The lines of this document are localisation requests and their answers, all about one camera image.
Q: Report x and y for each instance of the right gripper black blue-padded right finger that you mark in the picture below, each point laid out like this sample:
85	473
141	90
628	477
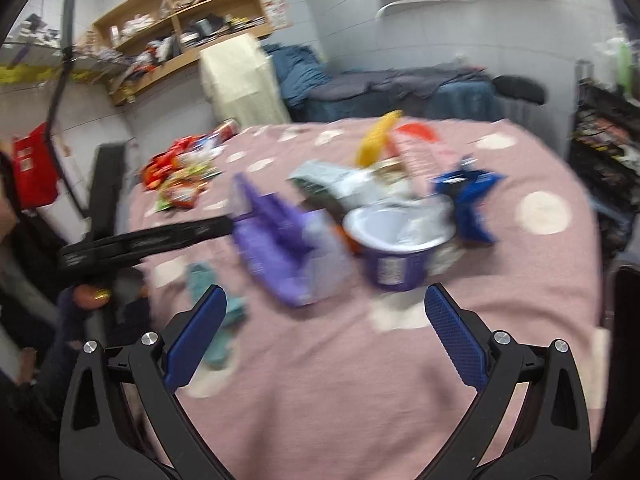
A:
551	436

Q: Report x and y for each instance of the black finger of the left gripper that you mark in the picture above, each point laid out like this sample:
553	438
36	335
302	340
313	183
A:
129	249

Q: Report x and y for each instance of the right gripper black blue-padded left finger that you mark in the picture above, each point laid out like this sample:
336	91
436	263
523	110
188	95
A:
98	439

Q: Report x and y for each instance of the purple plastic bag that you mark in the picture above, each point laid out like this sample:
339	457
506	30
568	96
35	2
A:
296	255

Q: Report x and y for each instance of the purple yogurt cup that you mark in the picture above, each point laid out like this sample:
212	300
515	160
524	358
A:
398	239

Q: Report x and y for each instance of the green white snack bag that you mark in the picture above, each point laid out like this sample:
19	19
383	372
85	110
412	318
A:
351	188

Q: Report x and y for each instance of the blue snack bag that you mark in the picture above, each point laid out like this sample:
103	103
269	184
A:
467	186

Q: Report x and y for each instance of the yellow foam fruit net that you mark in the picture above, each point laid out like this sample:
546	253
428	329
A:
373	144

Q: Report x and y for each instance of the pink paper package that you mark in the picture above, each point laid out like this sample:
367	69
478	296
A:
423	160

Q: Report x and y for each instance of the orange foam fruit net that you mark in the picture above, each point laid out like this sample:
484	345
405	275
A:
419	131

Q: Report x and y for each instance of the teal crumpled wrapper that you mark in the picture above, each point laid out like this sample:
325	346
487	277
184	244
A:
220	315

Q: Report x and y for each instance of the red snack wrapper pile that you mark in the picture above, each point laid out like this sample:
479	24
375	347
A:
181	174

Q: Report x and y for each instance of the red drink can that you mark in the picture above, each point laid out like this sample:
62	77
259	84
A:
226	130

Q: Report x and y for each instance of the pink polka dot bedspread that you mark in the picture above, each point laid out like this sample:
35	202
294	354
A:
359	386

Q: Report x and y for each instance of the cream cloth on chair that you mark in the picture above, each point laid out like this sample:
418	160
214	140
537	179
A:
239	80

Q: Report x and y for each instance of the wooden cubby shelf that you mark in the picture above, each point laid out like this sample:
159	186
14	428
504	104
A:
168	36

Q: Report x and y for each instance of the blue blanket pile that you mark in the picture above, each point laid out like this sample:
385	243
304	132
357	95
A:
298	72

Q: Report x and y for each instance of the black metal trolley cart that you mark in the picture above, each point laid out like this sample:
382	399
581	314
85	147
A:
604	153

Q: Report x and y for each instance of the black round stool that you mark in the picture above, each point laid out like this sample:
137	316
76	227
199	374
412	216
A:
519	88

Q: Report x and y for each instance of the massage bed with blankets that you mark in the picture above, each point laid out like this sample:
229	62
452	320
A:
445	91

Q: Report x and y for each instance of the green pump bottle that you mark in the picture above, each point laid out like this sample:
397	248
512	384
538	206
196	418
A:
624	68

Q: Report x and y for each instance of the red bag on wall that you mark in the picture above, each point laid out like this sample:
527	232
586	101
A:
35	176

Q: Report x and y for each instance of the wall poster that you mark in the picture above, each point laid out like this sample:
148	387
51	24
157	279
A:
277	14

